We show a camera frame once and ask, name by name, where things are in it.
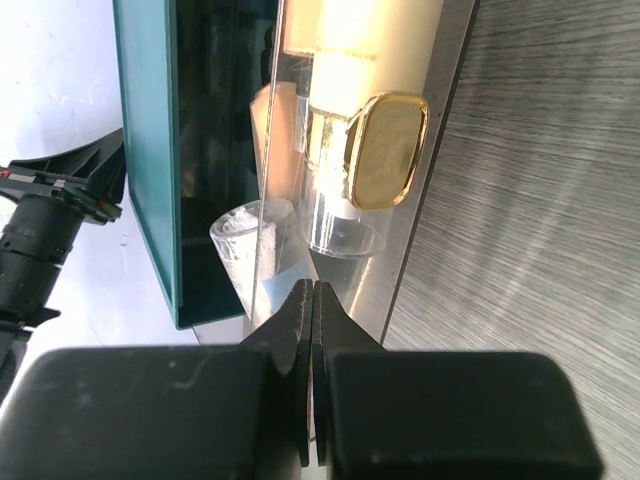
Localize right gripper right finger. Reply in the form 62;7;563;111
312;281;385;465

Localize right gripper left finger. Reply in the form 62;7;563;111
241;279;313;467

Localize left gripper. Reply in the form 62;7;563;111
1;129;125;350

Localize clear blue label bottle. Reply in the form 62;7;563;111
209;199;318;330

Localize teal drawer organizer box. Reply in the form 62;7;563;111
113;0;278;329

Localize cream gold pump bottle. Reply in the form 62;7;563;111
282;0;443;259

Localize peach foundation bottle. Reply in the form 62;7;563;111
250;82;302;203

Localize clear smoky drawer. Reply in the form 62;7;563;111
249;0;479;340

